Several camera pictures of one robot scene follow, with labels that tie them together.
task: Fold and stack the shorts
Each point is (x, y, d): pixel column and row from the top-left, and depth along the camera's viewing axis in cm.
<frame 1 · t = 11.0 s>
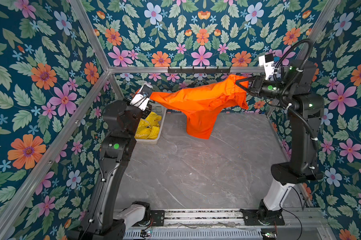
left hand: (140, 85, 55), fingers closed
right hand: (238, 81, 55), fingers closed
yellow shorts: (149, 127, 102), point 9 cm above the table
white plastic basket: (161, 110, 117), point 6 cm above the table

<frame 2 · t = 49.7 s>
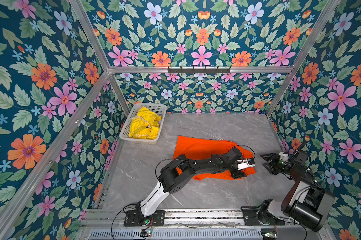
left hand: (248, 168, 83), fingers open
right hand: (263, 158, 86), fingers open
orange shorts: (196, 147, 101), on the table
the other named things where they were.

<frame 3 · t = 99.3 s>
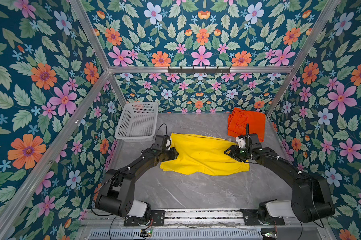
left hand: (179, 150, 88), fingers open
right hand: (227, 152, 87), fingers open
yellow shorts: (202, 155, 97), on the table
white plastic basket: (137, 122, 117), on the table
orange shorts: (238, 119, 116), point 2 cm above the table

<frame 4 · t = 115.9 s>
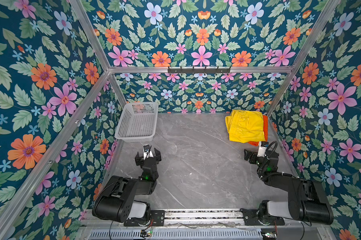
left hand: (147, 147, 86), fingers open
right hand: (252, 149, 92), fingers open
yellow shorts: (245, 126, 109), point 4 cm above the table
the other named things where they were.

